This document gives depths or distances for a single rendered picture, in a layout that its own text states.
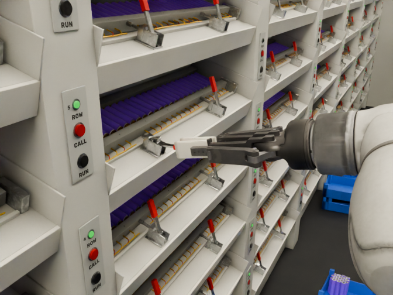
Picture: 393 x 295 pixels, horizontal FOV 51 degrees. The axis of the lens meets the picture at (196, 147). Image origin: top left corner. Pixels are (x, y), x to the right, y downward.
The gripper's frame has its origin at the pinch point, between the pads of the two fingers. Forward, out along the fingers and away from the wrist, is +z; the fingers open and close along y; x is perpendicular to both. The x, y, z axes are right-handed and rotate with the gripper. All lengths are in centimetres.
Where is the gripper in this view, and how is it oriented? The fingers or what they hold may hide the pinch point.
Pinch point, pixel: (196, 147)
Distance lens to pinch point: 69.8
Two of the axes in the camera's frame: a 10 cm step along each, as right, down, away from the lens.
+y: 4.7, -3.3, 8.2
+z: -8.6, 0.2, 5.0
